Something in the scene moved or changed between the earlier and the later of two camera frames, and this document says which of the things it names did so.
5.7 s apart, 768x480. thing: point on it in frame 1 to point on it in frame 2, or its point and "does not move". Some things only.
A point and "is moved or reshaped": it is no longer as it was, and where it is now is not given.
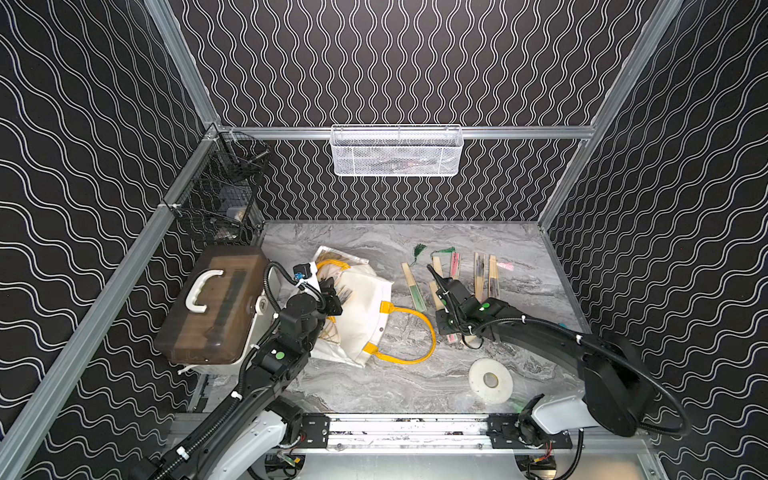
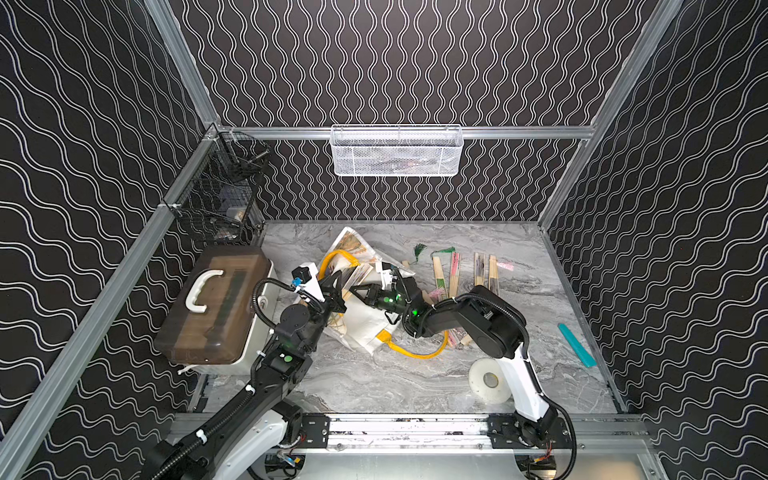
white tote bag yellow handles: [352, 335] is moved or reshaped
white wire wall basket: [396, 150] does not move
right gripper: [439, 320] to [372, 293]
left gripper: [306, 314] does not move
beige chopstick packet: [480, 276] does not move
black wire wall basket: [214, 201] does not move
